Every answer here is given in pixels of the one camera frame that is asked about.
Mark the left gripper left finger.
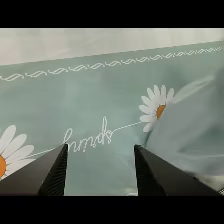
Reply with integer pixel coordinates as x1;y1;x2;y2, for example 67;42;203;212
0;143;69;197

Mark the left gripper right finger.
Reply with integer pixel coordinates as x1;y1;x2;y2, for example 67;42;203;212
133;144;222;197

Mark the light blue garment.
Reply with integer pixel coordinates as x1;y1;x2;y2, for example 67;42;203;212
145;65;224;183

